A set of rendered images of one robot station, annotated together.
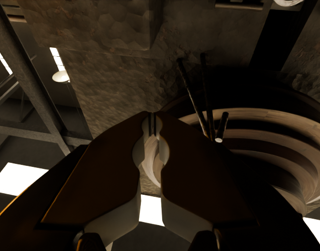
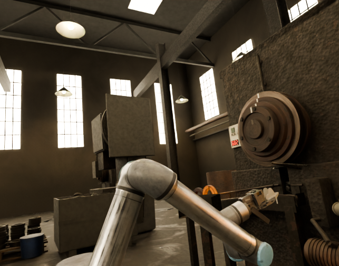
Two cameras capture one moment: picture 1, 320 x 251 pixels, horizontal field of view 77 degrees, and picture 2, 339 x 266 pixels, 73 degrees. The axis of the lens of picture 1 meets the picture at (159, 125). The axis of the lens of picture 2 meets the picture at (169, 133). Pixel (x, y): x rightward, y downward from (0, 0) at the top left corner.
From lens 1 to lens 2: 1.28 m
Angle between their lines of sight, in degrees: 71
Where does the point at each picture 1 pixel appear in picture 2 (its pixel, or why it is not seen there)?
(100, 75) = not seen: outside the picture
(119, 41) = (312, 181)
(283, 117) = (267, 164)
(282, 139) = (262, 159)
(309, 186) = not seen: hidden behind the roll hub
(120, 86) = (338, 136)
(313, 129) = (259, 162)
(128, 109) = (331, 121)
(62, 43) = not seen: outside the picture
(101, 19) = (318, 187)
